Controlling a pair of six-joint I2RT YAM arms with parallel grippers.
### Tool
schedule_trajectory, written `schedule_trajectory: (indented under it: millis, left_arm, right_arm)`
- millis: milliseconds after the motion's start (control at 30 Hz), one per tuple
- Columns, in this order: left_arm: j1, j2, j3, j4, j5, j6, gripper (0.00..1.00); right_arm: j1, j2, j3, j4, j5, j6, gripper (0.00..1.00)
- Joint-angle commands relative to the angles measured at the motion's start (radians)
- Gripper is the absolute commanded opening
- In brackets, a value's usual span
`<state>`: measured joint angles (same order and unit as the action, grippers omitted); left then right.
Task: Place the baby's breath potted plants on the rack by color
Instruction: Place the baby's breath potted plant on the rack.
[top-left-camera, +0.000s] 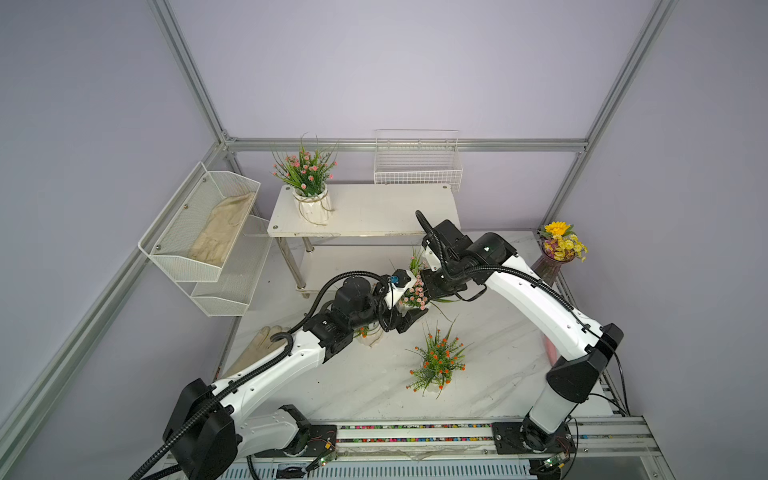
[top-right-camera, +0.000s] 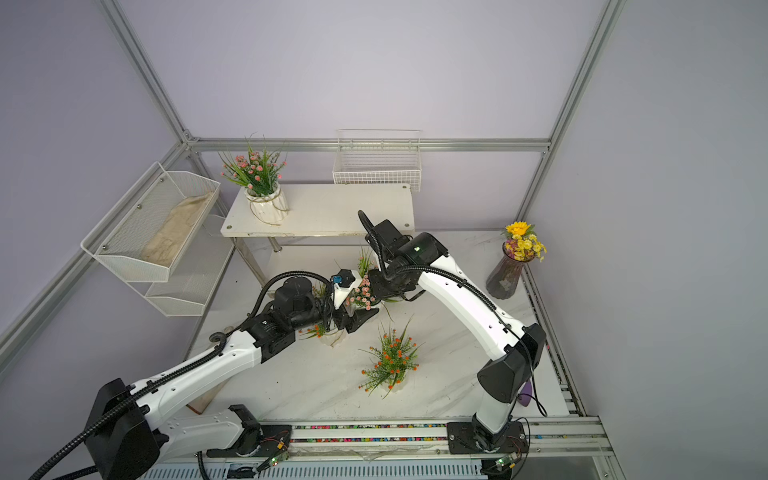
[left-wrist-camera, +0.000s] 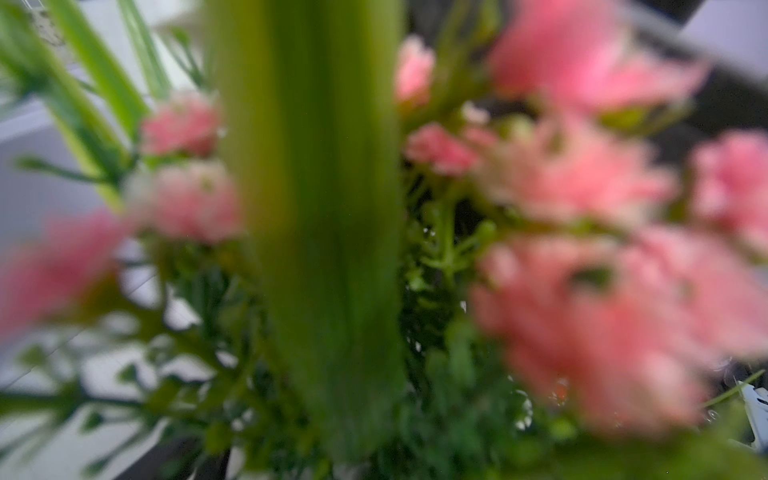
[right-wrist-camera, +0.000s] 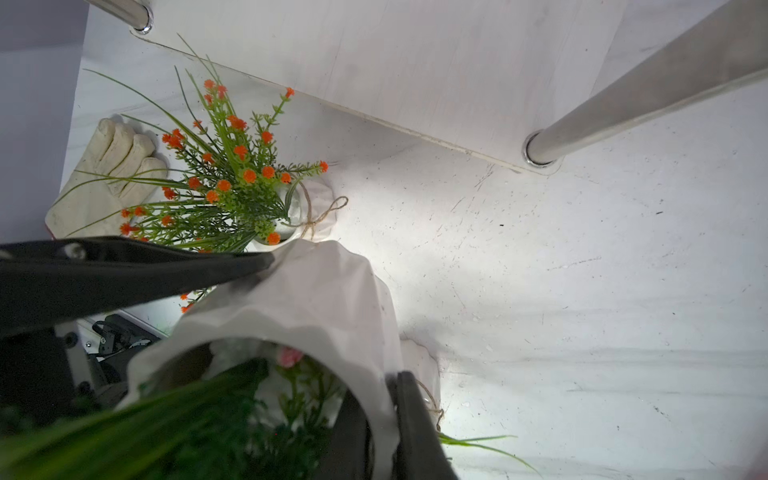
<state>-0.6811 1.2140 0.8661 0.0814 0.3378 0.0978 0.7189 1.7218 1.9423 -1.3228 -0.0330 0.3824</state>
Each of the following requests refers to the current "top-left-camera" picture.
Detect orange flower pot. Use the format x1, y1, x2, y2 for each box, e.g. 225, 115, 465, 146
354, 322, 384, 348
406, 324, 467, 399

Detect pink flower pot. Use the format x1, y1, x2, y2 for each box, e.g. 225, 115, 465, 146
396, 248, 430, 317
272, 140, 338, 226

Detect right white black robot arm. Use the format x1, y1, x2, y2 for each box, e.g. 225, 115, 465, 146
415, 211, 624, 453

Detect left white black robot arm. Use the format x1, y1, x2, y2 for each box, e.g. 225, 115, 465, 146
132, 269, 417, 479

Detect white two-tier rack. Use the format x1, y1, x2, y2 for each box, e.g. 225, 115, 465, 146
268, 184, 460, 297

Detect orange flower pot front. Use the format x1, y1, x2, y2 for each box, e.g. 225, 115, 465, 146
406, 324, 467, 399

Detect purple vase yellow flowers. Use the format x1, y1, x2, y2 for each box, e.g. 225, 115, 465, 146
532, 221, 589, 286

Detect purple pink garden trowel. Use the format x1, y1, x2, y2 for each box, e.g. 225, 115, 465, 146
543, 336, 559, 366

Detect beige glove on table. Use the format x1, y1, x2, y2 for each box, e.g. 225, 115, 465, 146
221, 326, 285, 378

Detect beige glove in bin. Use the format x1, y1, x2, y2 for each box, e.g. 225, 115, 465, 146
188, 192, 256, 267

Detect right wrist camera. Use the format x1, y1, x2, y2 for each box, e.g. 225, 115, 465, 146
422, 238, 444, 272

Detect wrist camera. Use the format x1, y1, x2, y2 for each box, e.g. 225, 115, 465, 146
422, 238, 444, 272
384, 269, 417, 310

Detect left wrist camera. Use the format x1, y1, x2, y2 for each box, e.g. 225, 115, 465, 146
384, 269, 417, 310

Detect white wire basket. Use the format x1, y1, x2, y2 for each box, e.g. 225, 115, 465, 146
373, 129, 463, 193

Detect lower white mesh wall bin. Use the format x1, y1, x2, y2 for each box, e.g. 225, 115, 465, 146
191, 215, 272, 317

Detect white mesh wall bin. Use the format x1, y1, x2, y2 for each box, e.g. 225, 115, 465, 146
191, 215, 272, 317
138, 164, 261, 283

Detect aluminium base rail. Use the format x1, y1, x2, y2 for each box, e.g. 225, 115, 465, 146
221, 415, 675, 479

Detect upper white mesh wall bin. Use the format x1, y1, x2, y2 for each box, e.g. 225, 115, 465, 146
138, 164, 261, 283

